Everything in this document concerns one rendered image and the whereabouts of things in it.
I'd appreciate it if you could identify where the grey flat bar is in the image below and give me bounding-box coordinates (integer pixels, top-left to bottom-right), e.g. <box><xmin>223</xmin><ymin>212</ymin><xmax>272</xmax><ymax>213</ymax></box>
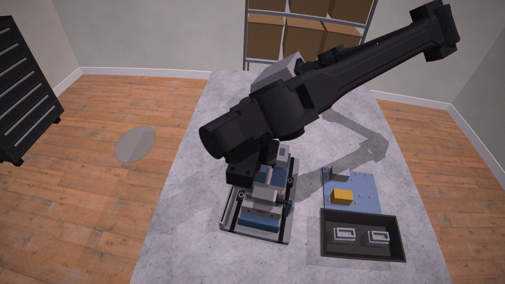
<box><xmin>245</xmin><ymin>192</ymin><xmax>282</xmax><ymax>206</ymax></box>

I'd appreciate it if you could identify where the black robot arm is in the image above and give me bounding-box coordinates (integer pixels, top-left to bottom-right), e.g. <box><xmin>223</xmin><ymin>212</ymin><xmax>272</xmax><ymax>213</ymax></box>
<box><xmin>199</xmin><ymin>0</ymin><xmax>460</xmax><ymax>191</ymax></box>

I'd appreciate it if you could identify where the yellow rectangular block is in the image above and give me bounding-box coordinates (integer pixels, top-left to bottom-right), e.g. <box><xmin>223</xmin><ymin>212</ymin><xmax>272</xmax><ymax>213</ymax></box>
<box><xmin>330</xmin><ymin>189</ymin><xmax>353</xmax><ymax>206</ymax></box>

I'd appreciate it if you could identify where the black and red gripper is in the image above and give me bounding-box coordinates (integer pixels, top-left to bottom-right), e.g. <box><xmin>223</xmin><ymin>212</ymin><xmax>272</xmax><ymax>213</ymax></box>
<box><xmin>224</xmin><ymin>134</ymin><xmax>280</xmax><ymax>174</ymax></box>

